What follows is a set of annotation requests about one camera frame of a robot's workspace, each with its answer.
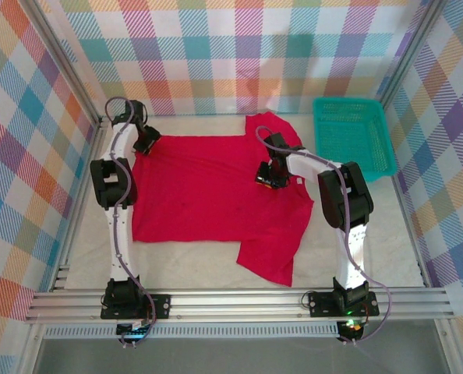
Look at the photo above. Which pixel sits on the red t-shirt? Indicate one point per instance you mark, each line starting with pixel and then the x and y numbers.
pixel 200 187

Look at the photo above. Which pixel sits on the teal plastic basket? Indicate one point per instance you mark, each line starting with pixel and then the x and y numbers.
pixel 348 132

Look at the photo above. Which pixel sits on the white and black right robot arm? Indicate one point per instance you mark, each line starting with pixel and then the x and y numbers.
pixel 350 249

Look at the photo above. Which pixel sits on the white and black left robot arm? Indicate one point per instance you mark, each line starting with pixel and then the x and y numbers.
pixel 118 241

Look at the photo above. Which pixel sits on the aluminium side rail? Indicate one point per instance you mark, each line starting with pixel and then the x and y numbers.
pixel 93 148
pixel 397 189

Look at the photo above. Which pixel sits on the aluminium corner post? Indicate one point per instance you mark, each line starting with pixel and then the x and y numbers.
pixel 68 58
pixel 412 52

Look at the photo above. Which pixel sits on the long aluminium mounting rail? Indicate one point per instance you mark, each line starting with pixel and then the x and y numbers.
pixel 235 304

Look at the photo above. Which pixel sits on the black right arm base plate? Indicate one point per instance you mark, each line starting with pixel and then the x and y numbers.
pixel 319 305

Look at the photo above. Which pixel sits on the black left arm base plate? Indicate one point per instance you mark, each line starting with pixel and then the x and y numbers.
pixel 161 305

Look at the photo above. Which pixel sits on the aluminium frame leg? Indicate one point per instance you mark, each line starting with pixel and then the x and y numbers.
pixel 449 346
pixel 30 350

